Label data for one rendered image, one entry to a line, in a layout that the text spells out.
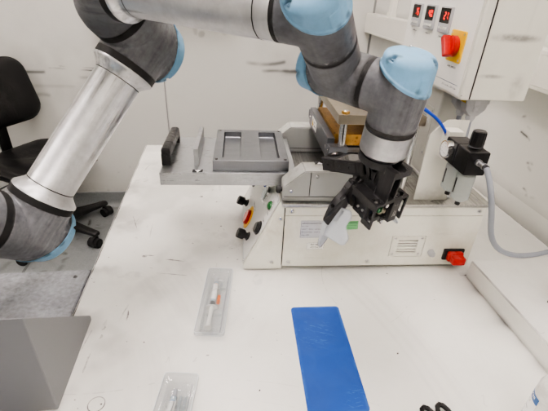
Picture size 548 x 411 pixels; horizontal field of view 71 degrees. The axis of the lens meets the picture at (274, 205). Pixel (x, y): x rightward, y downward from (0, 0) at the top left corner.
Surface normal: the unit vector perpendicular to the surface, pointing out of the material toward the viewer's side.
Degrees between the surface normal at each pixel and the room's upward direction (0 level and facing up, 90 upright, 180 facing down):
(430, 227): 90
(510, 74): 90
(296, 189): 90
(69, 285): 0
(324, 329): 0
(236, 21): 115
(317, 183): 90
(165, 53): 104
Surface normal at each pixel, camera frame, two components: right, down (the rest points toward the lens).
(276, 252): 0.07, 0.50
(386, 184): -0.87, 0.28
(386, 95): -0.60, 0.47
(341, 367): 0.04, -0.87
